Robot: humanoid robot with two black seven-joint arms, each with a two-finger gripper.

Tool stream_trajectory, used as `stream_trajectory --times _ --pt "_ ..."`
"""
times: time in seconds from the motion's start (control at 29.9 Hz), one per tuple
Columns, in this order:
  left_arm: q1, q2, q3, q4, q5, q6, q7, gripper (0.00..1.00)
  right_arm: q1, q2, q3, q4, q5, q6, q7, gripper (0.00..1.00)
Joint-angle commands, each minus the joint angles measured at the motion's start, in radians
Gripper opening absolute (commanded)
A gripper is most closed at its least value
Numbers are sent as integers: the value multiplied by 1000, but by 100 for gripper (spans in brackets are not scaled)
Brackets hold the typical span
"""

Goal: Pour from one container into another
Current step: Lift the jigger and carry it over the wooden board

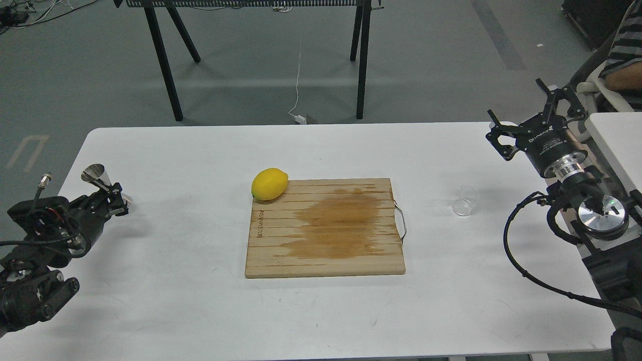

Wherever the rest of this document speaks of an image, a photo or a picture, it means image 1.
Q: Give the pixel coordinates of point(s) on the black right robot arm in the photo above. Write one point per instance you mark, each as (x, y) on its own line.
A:
(582, 209)

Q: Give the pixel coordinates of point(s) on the yellow lemon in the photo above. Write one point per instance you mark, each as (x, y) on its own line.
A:
(269, 184)

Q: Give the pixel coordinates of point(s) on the black metal table frame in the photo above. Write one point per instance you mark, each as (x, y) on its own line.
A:
(254, 44)

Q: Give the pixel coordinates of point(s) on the steel double jigger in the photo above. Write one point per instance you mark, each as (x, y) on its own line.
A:
(96, 175)

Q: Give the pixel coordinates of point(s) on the small clear glass cup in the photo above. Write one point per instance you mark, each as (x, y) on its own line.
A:
(467, 198)

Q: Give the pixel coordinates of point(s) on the white chair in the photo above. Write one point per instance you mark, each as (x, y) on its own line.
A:
(592, 89)

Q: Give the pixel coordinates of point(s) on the wooden cutting board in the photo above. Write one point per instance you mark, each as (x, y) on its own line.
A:
(326, 228)

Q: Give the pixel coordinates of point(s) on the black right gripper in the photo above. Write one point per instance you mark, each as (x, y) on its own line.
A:
(549, 143)

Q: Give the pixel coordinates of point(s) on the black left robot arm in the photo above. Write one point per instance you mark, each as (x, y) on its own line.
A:
(33, 286)

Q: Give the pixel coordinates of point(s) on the person in striped shirt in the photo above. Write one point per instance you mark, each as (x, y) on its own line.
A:
(622, 70)

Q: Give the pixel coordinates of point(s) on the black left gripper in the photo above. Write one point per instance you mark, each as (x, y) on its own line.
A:
(84, 218)

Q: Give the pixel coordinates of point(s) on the white side table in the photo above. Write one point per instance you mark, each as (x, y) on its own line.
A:
(618, 137)

